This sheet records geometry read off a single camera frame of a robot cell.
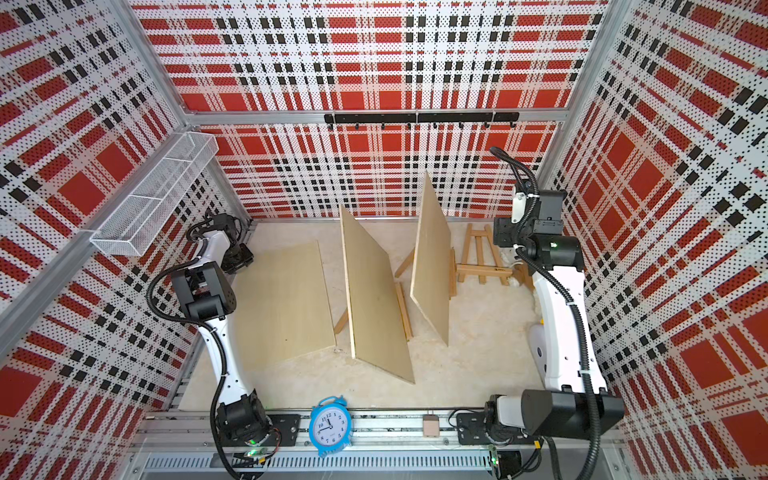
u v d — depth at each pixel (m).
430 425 0.75
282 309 0.97
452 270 1.00
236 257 0.94
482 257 1.09
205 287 0.67
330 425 0.72
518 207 0.63
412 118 0.89
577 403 0.37
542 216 0.50
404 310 0.91
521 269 0.99
